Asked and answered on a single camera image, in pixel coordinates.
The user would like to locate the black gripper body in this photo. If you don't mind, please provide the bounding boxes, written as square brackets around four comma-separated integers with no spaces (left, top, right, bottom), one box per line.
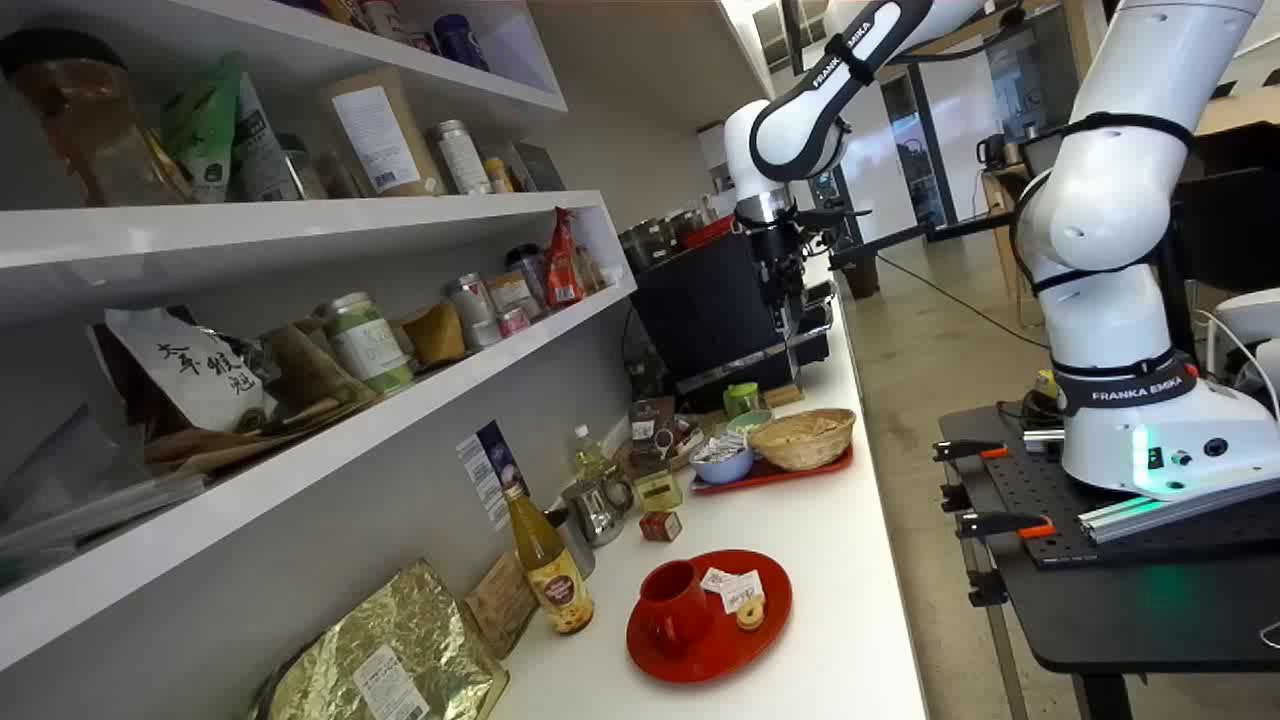
[740,195,834,271]

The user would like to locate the orange red snack packet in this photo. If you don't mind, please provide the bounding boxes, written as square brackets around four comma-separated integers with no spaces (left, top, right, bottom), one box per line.
[539,204,586,314]

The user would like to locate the brown paper packet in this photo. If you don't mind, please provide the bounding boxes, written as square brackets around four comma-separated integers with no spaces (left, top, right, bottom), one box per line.
[459,550,539,659]

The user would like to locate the brown bin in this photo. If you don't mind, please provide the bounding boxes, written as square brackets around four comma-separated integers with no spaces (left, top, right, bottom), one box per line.
[834,245,884,304]

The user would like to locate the black toaster oven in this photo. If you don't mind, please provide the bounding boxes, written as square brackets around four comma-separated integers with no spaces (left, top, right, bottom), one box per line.
[629,214,843,415]

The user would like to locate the small green box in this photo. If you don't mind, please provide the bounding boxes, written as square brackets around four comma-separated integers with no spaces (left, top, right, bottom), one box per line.
[718,380,766,423]

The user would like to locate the woven wicker basket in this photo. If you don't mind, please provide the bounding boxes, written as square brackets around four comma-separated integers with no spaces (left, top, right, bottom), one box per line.
[743,403,859,478]

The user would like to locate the blue white bowl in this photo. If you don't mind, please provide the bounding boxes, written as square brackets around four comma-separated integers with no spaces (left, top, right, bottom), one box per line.
[693,432,759,490]

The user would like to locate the dark snack packets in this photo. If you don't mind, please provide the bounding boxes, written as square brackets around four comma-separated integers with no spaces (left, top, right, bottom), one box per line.
[621,393,704,471]

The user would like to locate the red tray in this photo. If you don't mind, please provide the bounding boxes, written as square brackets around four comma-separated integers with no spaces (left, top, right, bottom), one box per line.
[688,446,857,499]

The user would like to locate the small yellow box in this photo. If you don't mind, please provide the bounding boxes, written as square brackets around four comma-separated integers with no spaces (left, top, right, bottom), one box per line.
[633,471,688,516]

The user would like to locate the dark jar with label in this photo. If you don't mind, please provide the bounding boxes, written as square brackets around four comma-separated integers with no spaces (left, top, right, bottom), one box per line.
[502,242,550,304]

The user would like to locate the clear oil bottle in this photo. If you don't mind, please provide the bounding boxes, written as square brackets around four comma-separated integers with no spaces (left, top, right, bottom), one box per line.
[569,421,617,493]

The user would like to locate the grey box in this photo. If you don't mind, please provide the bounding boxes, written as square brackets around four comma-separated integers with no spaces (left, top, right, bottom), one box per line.
[513,142,569,195]

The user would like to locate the yellow black small object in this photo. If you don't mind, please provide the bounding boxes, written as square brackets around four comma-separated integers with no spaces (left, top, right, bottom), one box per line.
[1024,367,1068,430]

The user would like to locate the jar with pink label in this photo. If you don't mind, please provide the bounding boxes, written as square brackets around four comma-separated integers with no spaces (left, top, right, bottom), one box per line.
[484,269,544,339]

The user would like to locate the small red brown cube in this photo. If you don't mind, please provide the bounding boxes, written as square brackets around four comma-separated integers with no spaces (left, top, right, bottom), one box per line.
[640,507,688,550]

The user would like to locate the glass jar with dark lid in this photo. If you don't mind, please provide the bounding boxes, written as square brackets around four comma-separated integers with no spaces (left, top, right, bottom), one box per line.
[573,467,636,550]

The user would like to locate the glass jar with metal lid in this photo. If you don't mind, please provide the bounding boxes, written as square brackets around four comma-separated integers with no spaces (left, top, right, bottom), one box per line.
[447,269,502,357]

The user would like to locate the white wrapped snack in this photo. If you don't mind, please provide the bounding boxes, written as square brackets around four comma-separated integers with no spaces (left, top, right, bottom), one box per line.
[696,564,770,636]

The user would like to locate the pale white box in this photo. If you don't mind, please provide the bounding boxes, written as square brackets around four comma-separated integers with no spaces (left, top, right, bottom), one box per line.
[471,4,558,95]

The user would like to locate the white cylindrical bottle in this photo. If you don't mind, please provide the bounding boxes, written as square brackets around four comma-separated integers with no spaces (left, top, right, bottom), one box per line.
[435,115,497,199]

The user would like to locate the red cup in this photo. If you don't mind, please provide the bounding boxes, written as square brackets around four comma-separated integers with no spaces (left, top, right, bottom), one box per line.
[636,558,724,659]

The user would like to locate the orange brown bag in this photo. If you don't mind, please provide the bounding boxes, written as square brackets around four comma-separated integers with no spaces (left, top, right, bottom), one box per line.
[400,300,471,378]

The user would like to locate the yellow liquid bottle with label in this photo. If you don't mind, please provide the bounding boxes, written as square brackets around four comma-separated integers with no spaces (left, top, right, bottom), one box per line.
[501,478,600,641]

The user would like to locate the red plate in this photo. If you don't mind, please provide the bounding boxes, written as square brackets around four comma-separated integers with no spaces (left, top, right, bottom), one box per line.
[622,543,797,689]

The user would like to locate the dark blue jar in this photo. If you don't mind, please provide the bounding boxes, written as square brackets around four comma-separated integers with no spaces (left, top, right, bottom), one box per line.
[428,11,493,73]

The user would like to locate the white jar with green lid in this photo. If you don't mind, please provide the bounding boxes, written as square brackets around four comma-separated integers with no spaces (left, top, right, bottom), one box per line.
[325,289,420,402]

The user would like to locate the silver metal bar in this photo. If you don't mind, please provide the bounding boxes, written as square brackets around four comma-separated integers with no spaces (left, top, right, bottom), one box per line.
[1075,481,1280,550]

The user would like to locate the brown carton with white label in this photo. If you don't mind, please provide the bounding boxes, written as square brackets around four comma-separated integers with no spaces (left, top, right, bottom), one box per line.
[318,69,447,199]

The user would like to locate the white device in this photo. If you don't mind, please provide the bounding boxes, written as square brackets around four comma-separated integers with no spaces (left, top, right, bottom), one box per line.
[1201,289,1280,403]

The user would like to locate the brown box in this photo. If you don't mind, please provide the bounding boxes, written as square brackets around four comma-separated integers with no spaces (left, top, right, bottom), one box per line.
[346,0,431,44]

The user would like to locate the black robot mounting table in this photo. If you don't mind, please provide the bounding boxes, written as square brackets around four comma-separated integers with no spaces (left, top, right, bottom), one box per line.
[933,395,1280,720]

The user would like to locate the gold foil bag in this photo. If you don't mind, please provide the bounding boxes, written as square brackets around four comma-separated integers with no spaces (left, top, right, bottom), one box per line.
[244,558,514,720]

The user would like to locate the wooden utensils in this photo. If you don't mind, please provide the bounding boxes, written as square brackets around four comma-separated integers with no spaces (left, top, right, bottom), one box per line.
[142,395,351,481]

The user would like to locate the green white bag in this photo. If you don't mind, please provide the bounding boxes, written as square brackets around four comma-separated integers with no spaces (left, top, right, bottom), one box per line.
[155,54,291,208]

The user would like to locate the large brown jar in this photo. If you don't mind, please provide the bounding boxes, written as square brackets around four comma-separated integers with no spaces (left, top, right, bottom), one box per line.
[0,24,193,214]

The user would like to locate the clear plastic bag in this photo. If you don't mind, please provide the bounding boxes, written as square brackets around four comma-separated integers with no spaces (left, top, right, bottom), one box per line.
[0,395,208,592]

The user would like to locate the orange handled clamp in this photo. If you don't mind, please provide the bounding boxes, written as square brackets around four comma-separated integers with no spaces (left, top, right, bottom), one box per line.
[933,438,1018,471]
[953,511,1060,550]

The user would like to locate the white wall shelf unit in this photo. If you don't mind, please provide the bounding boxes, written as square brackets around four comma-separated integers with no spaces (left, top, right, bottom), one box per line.
[0,0,640,677]

